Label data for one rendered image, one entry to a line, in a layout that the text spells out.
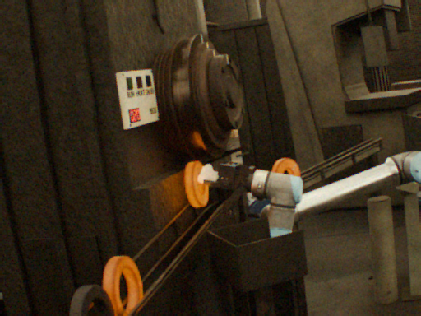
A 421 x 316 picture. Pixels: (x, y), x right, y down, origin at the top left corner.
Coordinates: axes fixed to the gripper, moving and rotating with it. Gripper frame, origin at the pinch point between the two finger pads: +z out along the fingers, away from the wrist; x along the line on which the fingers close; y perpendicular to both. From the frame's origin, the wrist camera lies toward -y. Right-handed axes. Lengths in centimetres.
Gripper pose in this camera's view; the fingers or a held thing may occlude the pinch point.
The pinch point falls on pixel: (196, 178)
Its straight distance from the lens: 224.5
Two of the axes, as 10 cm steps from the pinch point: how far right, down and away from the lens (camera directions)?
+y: 1.0, -9.7, -2.1
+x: -2.8, 1.7, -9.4
